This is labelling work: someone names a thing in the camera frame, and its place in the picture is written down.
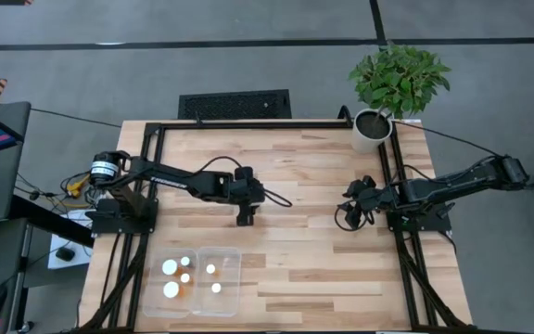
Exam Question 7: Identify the right gripper cable loop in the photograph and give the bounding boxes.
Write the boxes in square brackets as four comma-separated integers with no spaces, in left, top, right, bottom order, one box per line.
[334,203,375,233]

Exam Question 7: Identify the black perforated floor grate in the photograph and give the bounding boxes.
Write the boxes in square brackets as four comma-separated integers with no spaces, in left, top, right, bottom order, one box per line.
[177,88,293,121]

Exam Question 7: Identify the yellow cable bundle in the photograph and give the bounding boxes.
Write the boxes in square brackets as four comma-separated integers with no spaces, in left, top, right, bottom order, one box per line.
[60,171,93,210]

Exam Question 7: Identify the long black arm cable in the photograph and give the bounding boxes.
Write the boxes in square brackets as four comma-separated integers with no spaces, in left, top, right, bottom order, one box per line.
[391,119,505,159]

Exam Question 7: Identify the large orange pill bottle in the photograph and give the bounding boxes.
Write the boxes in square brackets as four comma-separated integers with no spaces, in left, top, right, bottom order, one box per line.
[160,258,184,278]
[162,280,187,301]

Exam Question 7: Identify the white plant pot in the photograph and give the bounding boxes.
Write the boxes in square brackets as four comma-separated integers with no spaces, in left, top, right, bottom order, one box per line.
[350,108,394,155]

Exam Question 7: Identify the green leafy plant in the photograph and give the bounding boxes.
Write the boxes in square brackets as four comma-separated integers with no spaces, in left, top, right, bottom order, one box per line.
[348,42,452,121]

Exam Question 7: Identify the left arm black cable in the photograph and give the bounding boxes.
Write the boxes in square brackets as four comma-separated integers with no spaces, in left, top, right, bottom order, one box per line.
[191,155,294,209]

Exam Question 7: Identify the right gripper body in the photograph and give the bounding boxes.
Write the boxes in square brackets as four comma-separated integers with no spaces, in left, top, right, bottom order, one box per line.
[361,184,401,215]

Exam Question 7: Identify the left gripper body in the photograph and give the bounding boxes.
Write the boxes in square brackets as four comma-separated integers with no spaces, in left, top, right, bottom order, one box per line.
[222,165,267,207]

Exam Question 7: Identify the thin black floor cable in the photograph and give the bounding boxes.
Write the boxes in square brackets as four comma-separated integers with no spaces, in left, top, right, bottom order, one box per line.
[30,107,123,129]

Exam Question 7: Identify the clear plastic bin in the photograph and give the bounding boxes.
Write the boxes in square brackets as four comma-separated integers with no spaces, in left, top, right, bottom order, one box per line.
[191,245,243,318]
[141,247,199,320]

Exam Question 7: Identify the black aluminium table frame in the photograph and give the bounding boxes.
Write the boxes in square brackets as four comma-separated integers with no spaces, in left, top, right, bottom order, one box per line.
[70,119,477,334]

